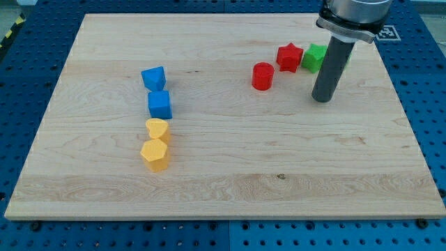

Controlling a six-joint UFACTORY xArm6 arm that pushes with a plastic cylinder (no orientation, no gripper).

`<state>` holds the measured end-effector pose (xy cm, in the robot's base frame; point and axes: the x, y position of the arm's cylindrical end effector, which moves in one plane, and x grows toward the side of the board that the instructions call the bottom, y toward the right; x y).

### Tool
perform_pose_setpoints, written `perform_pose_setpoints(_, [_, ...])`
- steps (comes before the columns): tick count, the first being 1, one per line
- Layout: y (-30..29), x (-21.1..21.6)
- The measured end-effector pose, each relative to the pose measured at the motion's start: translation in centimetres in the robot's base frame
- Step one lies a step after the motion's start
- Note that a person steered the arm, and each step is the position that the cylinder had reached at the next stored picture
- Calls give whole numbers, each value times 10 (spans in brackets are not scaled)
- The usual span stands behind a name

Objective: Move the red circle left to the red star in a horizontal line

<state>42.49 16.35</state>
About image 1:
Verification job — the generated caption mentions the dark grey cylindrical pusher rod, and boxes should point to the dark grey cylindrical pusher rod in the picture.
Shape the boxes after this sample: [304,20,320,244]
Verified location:
[312,36,355,102]

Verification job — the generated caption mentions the red cylinder block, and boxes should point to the red cylinder block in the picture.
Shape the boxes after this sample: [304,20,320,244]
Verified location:
[252,62,275,91]

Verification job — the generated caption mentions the green star block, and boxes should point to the green star block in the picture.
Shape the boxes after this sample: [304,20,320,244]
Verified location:
[301,43,328,73]

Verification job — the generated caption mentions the red star block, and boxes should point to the red star block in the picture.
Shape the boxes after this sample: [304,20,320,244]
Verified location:
[276,43,304,73]

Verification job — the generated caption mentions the white fiducial marker tag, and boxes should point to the white fiducial marker tag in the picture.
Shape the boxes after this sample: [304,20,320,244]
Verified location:
[376,24,401,41]

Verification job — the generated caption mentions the blue cube block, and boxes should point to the blue cube block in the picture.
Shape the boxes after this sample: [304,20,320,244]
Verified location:
[148,91,172,119]

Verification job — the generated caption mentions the blue pentagon block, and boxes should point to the blue pentagon block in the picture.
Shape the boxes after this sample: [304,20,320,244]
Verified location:
[141,66,167,91]

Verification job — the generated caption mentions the wooden board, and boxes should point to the wooden board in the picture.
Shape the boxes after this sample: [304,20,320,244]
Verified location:
[5,14,445,220]

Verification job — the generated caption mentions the yellow heart block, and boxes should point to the yellow heart block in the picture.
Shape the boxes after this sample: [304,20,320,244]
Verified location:
[145,118,171,144]

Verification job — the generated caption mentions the yellow hexagon block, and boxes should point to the yellow hexagon block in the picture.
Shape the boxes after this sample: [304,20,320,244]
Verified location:
[140,139,170,172]

